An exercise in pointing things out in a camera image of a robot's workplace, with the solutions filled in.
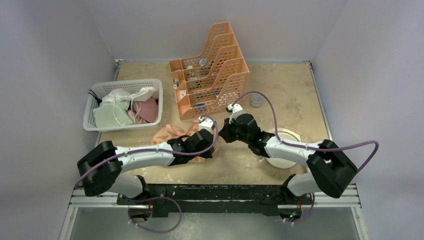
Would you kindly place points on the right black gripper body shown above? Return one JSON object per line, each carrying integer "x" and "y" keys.
{"x": 227, "y": 131}

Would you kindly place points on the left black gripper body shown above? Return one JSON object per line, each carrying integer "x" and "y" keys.
{"x": 205, "y": 152}

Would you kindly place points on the floral mesh laundry bag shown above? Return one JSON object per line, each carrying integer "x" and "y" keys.
{"x": 175, "y": 136}

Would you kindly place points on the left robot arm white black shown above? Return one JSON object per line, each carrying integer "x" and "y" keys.
{"x": 103, "y": 168}

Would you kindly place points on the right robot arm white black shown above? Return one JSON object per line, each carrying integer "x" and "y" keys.
{"x": 330, "y": 171}

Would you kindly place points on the white round mesh laundry bag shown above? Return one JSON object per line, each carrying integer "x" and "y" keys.
{"x": 284, "y": 163}

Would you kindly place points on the orange file organizer rack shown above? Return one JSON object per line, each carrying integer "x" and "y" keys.
{"x": 207, "y": 83}

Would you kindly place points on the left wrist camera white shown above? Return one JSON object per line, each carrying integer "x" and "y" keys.
{"x": 206, "y": 123}

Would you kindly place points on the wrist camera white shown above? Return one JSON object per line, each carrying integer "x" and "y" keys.
{"x": 206, "y": 123}
{"x": 235, "y": 110}

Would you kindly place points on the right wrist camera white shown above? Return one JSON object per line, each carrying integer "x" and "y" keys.
{"x": 235, "y": 110}

